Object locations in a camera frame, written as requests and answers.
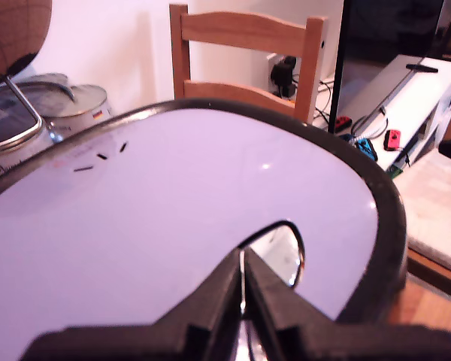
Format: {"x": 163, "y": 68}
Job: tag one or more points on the wooden chair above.
{"x": 244, "y": 30}

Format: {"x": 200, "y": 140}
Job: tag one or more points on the beige cushion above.
{"x": 436, "y": 210}

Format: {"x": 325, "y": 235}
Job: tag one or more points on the white low shelf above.
{"x": 417, "y": 101}

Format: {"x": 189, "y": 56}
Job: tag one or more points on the black power adapter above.
{"x": 283, "y": 73}

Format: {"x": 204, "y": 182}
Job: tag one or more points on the large metal tin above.
{"x": 7, "y": 131}

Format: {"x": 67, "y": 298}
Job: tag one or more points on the blue game controller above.
{"x": 367, "y": 149}

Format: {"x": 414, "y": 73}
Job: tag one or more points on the brown globe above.
{"x": 11, "y": 34}

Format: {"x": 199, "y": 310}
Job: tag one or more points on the black bar on shelf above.
{"x": 421, "y": 68}

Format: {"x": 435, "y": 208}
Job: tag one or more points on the red game controller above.
{"x": 392, "y": 140}

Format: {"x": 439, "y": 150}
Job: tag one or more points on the metal globe stand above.
{"x": 24, "y": 103}

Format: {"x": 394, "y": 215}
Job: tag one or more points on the large metal lid button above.
{"x": 282, "y": 255}

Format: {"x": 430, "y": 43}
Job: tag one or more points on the tin can with flag label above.
{"x": 79, "y": 109}

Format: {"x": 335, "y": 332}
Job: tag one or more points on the black television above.
{"x": 391, "y": 26}

